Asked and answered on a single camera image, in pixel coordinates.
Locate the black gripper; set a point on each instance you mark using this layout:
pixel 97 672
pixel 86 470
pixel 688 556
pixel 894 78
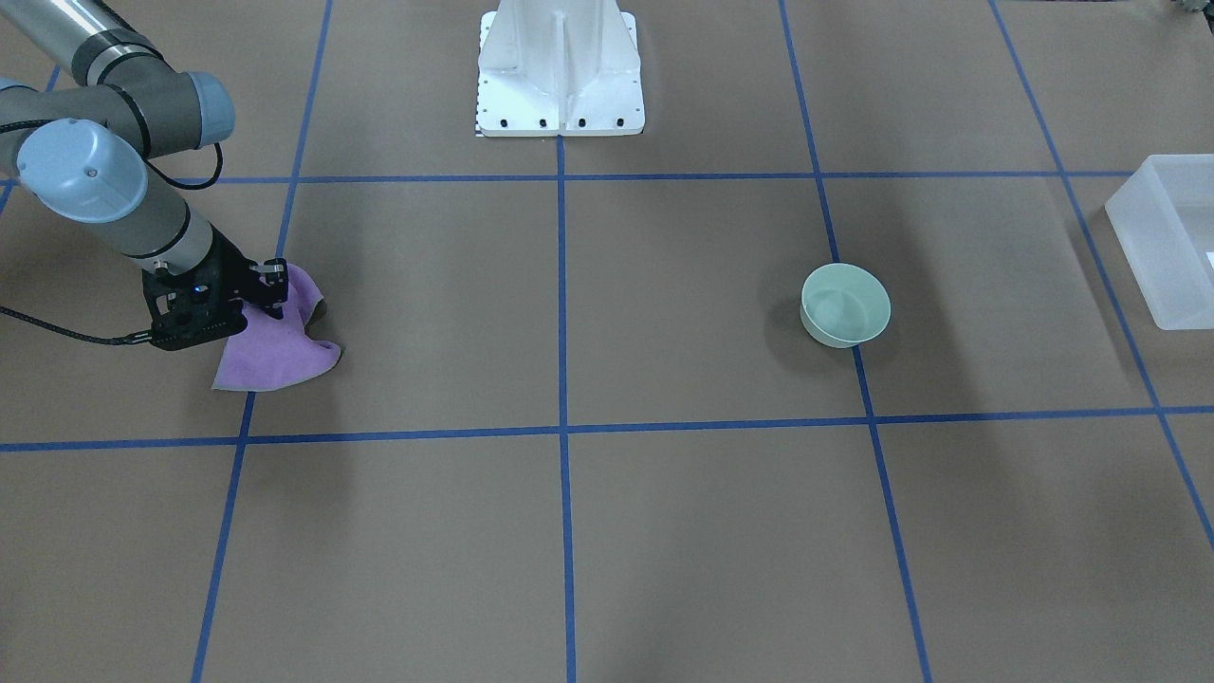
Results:
pixel 230 272

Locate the purple microfiber cloth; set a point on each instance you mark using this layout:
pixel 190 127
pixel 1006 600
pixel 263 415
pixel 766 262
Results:
pixel 271 354

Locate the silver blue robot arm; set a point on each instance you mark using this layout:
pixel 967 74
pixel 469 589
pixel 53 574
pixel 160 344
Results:
pixel 88 154

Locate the translucent plastic storage box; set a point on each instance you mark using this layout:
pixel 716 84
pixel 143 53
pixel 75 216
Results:
pixel 1163 218

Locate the mint green bowl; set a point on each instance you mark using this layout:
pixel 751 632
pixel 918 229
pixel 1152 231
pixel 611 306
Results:
pixel 843 306

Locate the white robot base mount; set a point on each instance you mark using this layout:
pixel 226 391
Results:
pixel 559 68

